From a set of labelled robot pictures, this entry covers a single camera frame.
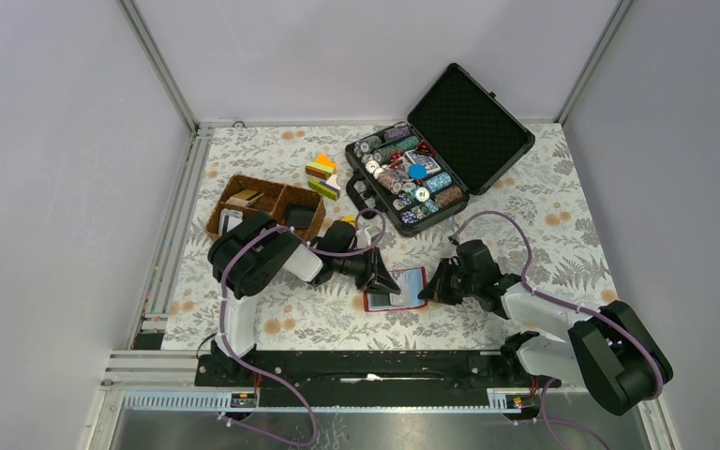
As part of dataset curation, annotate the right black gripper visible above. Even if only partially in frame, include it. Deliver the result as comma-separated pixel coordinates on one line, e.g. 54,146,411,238
419,258,480,306

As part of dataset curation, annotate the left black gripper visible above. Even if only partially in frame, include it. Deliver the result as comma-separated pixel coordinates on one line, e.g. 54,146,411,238
333,246,400,296

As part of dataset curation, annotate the red card holder wallet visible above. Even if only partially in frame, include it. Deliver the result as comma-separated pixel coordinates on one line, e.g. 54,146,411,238
363,266,429,314

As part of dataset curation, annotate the black VIP card stack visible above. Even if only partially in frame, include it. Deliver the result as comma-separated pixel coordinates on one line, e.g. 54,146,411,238
283,203,316,230

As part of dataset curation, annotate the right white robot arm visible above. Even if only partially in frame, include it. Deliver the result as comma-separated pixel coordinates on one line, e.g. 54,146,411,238
418,240,673,415

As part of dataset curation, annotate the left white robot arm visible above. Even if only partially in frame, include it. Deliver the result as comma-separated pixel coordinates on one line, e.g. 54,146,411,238
207,213,401,385

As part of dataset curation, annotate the playing card deck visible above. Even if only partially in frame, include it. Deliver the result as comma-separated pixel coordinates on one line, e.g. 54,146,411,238
404,150,442,178

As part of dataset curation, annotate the gold card stack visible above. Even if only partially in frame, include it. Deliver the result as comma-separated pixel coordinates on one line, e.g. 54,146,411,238
226,189,264,208

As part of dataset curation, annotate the white card stack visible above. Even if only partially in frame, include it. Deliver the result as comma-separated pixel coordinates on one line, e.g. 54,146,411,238
217,208,244,235

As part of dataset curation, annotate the floral tablecloth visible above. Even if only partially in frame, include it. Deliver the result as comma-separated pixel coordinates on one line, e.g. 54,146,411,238
161,124,618,351

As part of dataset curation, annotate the brown wicker basket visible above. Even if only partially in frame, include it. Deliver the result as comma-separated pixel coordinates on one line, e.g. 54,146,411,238
203,174,326,241

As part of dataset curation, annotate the green purple toy block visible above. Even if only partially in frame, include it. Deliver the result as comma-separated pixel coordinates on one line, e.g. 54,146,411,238
307,174,341,201

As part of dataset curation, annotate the blue dealer chip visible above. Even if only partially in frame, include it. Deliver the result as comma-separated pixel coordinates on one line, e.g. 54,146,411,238
407,164,428,181

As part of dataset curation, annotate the orange brown toy block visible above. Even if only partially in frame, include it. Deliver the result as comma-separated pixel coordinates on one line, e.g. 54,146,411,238
305,153,337,180

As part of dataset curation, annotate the black poker chip case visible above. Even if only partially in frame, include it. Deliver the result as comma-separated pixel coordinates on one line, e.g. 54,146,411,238
345,63,535,237

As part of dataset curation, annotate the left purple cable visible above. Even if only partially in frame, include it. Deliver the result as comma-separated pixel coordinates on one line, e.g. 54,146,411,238
217,208,387,447

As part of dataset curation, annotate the purple cable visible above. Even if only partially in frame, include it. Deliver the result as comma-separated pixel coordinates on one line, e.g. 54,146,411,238
217,208,387,447
449,210,666,450

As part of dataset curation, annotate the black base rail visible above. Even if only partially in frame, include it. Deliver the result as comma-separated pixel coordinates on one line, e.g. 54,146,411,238
194,350,547,412

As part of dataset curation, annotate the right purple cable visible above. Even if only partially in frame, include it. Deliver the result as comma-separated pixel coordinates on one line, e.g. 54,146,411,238
449,210,666,450

